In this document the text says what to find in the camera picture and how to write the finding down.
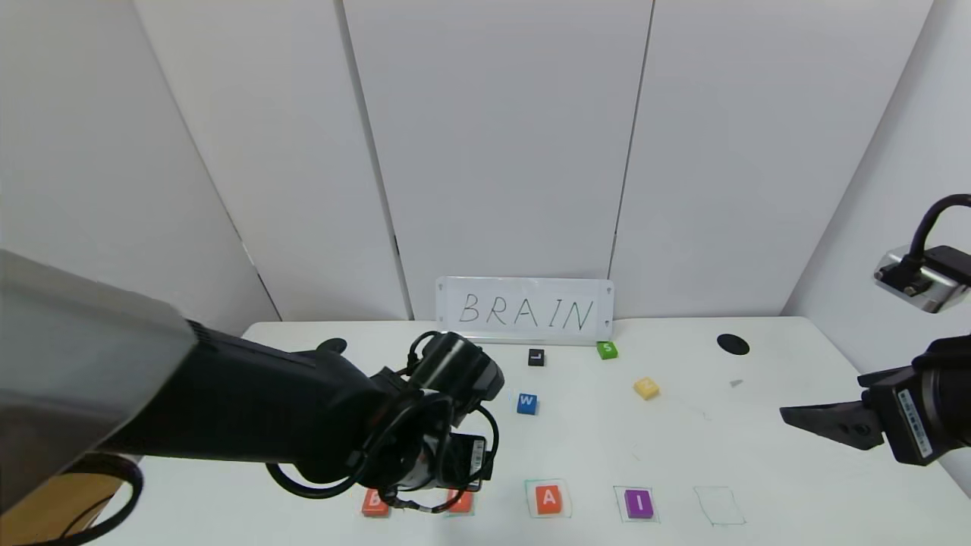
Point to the orange A letter block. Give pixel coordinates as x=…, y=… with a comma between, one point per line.
x=548, y=499

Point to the purple I letter block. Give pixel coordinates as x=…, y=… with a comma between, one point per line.
x=639, y=504

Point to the yellow N letter block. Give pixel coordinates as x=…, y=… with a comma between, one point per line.
x=646, y=388

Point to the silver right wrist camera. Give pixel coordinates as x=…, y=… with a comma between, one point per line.
x=929, y=284

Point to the green S letter block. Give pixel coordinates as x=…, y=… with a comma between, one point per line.
x=607, y=349

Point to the white BRAIN sign board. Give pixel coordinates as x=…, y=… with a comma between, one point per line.
x=523, y=311

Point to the blue W letter block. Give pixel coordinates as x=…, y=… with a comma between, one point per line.
x=527, y=403

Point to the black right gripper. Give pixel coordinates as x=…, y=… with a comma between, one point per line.
x=907, y=422

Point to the orange R letter block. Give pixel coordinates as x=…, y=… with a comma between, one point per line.
x=460, y=502

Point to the black round table grommet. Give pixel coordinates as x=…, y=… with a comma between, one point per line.
x=733, y=343
x=331, y=346

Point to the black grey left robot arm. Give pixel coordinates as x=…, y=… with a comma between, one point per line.
x=227, y=402

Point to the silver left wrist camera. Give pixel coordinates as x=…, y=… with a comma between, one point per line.
x=417, y=474

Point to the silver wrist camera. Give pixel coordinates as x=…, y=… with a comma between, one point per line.
x=929, y=284
x=417, y=474

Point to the orange B letter block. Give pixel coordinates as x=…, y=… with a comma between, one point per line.
x=372, y=504

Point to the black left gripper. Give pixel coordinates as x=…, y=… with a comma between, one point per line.
x=475, y=457

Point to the black L letter block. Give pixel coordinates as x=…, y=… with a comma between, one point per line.
x=536, y=357

